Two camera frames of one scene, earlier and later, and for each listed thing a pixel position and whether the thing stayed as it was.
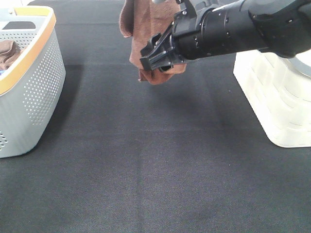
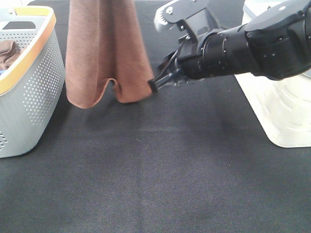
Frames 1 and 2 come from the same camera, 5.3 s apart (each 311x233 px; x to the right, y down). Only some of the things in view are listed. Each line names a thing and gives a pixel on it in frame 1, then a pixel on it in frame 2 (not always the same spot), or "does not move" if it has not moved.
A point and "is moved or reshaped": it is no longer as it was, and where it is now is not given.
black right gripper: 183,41 -> 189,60
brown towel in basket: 9,52 does not move
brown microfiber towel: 143,20 is moved or reshaped
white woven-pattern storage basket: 278,90 does not move
